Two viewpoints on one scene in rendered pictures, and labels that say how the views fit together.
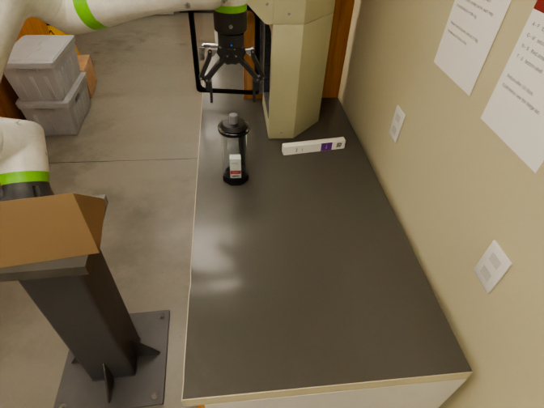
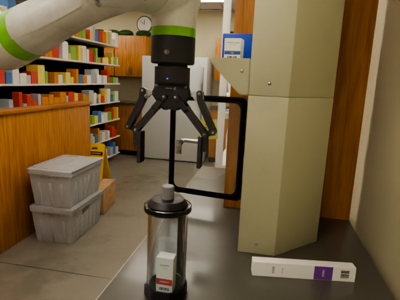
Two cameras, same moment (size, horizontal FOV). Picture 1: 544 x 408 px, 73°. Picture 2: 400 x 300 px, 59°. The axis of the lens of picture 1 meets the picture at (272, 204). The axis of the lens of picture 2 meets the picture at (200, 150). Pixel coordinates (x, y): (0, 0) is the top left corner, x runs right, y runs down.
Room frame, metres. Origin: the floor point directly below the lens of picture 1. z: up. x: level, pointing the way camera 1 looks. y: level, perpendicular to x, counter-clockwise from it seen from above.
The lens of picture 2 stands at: (0.39, -0.16, 1.45)
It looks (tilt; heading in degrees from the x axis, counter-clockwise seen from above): 11 degrees down; 18
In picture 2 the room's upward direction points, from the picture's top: 3 degrees clockwise
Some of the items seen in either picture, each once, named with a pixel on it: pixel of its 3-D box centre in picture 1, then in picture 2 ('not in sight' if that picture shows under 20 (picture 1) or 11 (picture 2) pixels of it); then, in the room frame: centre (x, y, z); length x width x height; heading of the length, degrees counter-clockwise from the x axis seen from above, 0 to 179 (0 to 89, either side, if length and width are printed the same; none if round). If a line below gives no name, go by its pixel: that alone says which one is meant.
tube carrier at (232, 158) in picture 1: (235, 151); (166, 247); (1.08, 0.14, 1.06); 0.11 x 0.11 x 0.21
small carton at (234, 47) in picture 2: not in sight; (234, 49); (1.45, 0.10, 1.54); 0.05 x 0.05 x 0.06; 3
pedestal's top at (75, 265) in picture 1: (46, 234); not in sight; (0.77, 0.72, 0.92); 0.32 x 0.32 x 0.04; 10
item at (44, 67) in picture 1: (45, 67); (68, 179); (2.93, 1.94, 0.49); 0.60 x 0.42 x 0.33; 8
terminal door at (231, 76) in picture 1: (226, 52); (205, 147); (1.67, 0.24, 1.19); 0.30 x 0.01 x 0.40; 90
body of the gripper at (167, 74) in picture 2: (231, 47); (171, 88); (1.09, 0.14, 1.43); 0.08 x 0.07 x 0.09; 98
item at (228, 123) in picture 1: (233, 123); (168, 199); (1.08, 0.14, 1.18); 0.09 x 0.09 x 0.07
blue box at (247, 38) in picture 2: not in sight; (238, 49); (1.60, 0.12, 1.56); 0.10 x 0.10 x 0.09; 8
